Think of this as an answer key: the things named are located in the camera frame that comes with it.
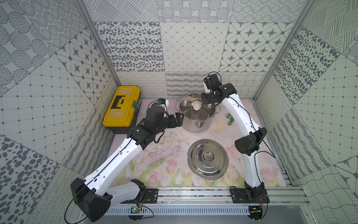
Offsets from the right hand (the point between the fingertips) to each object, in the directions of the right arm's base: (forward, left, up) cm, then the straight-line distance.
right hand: (207, 100), depth 85 cm
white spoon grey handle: (+10, +6, -15) cm, 19 cm away
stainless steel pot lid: (-28, 0, -25) cm, 37 cm away
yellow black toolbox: (-6, +55, -7) cm, 56 cm away
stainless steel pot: (-4, +5, -17) cm, 18 cm away
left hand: (-15, +18, +6) cm, 25 cm away
